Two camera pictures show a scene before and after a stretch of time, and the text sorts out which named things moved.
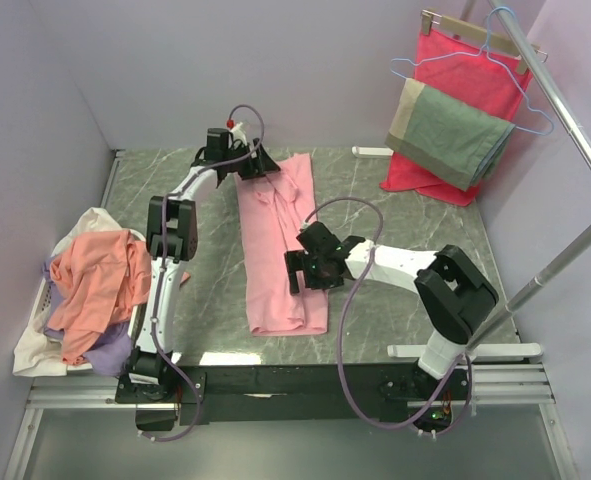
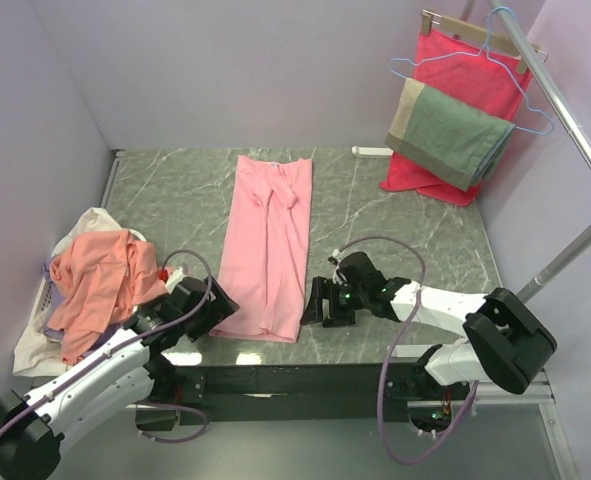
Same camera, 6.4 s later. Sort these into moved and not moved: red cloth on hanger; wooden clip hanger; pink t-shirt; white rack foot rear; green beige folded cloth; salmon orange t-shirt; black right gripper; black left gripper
Moved: black left gripper; pink t-shirt; black right gripper
Not moved: white rack foot rear; red cloth on hanger; salmon orange t-shirt; wooden clip hanger; green beige folded cloth
